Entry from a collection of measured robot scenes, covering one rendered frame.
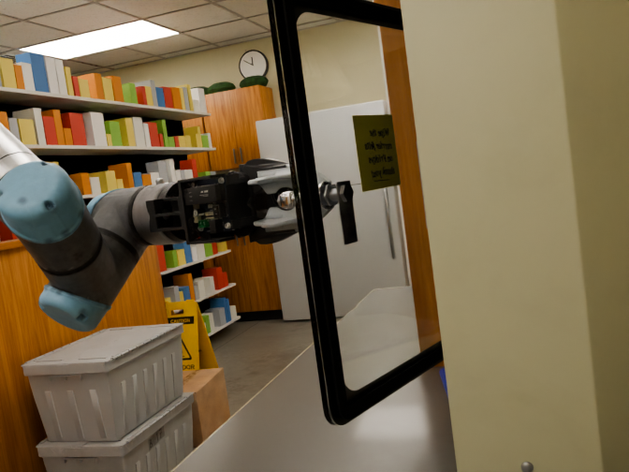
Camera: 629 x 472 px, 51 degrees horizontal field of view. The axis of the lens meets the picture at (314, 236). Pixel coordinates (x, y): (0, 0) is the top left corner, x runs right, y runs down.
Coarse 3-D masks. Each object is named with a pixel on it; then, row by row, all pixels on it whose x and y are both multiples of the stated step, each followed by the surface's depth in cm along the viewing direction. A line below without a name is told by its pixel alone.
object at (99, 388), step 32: (64, 352) 272; (96, 352) 264; (128, 352) 260; (160, 352) 284; (32, 384) 259; (64, 384) 255; (96, 384) 250; (128, 384) 261; (160, 384) 284; (64, 416) 258; (96, 416) 253; (128, 416) 261
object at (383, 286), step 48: (336, 48) 63; (384, 48) 70; (336, 96) 62; (384, 96) 69; (288, 144) 57; (336, 144) 62; (384, 144) 68; (384, 192) 68; (336, 240) 61; (384, 240) 67; (336, 288) 61; (384, 288) 67; (432, 288) 75; (384, 336) 66; (432, 336) 74
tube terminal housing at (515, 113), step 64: (448, 0) 49; (512, 0) 48; (576, 0) 48; (448, 64) 50; (512, 64) 49; (576, 64) 48; (448, 128) 50; (512, 128) 49; (576, 128) 48; (448, 192) 51; (512, 192) 50; (576, 192) 48; (448, 256) 52; (512, 256) 50; (576, 256) 49; (448, 320) 52; (512, 320) 51; (576, 320) 49; (448, 384) 53; (512, 384) 51; (576, 384) 50; (512, 448) 52; (576, 448) 50
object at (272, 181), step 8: (288, 168) 69; (264, 176) 71; (272, 176) 66; (280, 176) 66; (288, 176) 67; (264, 184) 71; (272, 184) 71; (280, 184) 70; (288, 184) 69; (272, 192) 71; (280, 192) 71
